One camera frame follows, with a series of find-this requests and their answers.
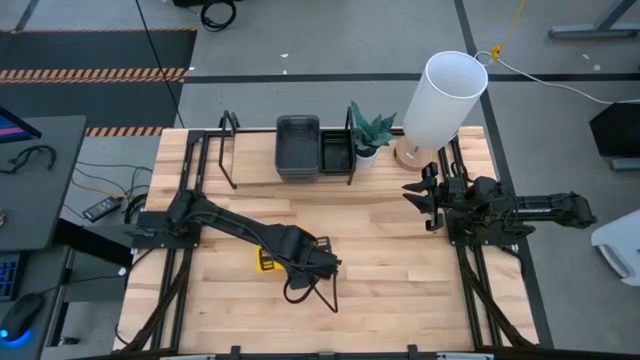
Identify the white plastic object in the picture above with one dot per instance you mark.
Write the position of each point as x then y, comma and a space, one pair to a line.
620, 240

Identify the white shade wooden base lamp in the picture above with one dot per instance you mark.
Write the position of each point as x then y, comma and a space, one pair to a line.
445, 100

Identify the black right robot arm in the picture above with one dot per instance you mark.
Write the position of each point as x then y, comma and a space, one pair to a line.
540, 210

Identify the translucent grey plastic bin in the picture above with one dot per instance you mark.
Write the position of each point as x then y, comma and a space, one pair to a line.
297, 145
297, 175

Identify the metal rig frame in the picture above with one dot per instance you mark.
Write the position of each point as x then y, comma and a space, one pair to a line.
150, 240

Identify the black computer mouse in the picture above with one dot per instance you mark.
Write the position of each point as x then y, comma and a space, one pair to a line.
20, 317

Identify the black keyboard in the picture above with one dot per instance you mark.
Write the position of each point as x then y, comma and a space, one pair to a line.
7, 277

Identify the black panel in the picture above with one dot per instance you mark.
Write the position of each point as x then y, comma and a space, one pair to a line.
617, 130

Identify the black power adapter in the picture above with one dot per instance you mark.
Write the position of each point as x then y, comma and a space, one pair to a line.
102, 209

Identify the computer monitor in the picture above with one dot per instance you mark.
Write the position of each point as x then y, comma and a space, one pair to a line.
15, 127

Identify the wooden shelf black metal frame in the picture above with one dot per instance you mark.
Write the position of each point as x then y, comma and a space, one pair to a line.
250, 160

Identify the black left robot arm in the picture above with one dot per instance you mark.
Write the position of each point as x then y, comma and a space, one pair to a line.
235, 225

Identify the green plant in white pot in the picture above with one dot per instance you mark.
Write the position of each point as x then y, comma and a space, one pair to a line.
370, 132

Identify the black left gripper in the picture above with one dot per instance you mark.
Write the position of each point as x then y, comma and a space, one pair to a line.
320, 265

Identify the dark keyboard shelf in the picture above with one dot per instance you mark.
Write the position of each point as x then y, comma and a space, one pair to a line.
55, 280

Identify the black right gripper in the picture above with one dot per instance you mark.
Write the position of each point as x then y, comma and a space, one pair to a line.
442, 200

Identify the dark grey desk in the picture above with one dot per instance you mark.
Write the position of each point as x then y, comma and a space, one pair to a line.
45, 200

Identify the black slotted plastic basket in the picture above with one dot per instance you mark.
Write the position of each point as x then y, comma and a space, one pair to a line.
336, 157

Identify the black hazard striped floor mat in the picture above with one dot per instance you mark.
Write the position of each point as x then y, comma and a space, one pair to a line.
100, 50

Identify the background table grey legs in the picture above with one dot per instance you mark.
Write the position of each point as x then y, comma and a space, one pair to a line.
590, 31

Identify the yellow slotted plastic basket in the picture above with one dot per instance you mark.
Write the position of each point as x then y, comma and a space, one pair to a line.
258, 257

